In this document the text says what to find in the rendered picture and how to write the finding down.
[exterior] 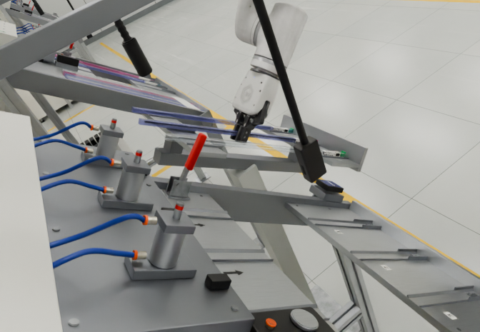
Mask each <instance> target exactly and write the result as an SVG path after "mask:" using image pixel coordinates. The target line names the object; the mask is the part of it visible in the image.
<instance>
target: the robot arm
mask: <svg viewBox="0 0 480 332"><path fill-rule="evenodd" d="M269 19H270V22H271V26H272V29H273V31H274V35H275V37H276V41H277V44H278V47H279V50H280V53H281V57H282V59H283V62H284V66H285V69H287V67H288V65H289V62H290V60H291V57H292V55H293V53H294V50H295V48H296V45H297V44H298V41H299V38H300V36H301V33H302V31H303V30H304V27H305V24H306V22H307V19H308V15H307V13H306V12H305V11H304V10H302V9H300V8H299V7H297V6H294V5H293V4H289V3H286V2H281V1H280V2H276V3H275V4H274V7H273V9H272V12H271V13H270V14H269ZM235 34H236V37H237V38H238V39H239V40H240V41H243V42H245V43H247V44H251V45H252V46H256V51H255V54H254V57H253V59H252V61H251V63H250V65H251V66H253V68H251V69H250V70H249V71H248V72H247V74H246V75H245V77H244V79H243V81H242V82H241V85H240V87H239V89H238V91H237V92H236V95H235V97H234V100H233V102H232V106H233V107H234V113H235V114H236V120H235V123H236V124H235V126H234V129H233V130H237V131H238V133H237V135H236V136H230V139H232V140H235V141H245V142H247V140H248V138H249V135H250V133H251V130H254V128H255V126H257V125H262V124H264V119H266V118H267V116H268V115H269V113H270V110H271V107H272V106H273V103H274V100H275V98H276V93H277V91H278V87H279V82H280V81H279V79H278V74H277V72H276V68H275V65H274V62H273V59H272V57H271V54H270V51H269V47H268V45H267V42H266V39H265V36H264V33H263V30H262V27H261V24H260V21H259V18H258V15H257V12H256V9H255V6H254V3H253V0H239V3H238V7H237V11H236V21H235ZM244 115H245V116H244ZM250 119H251V120H250Z"/></svg>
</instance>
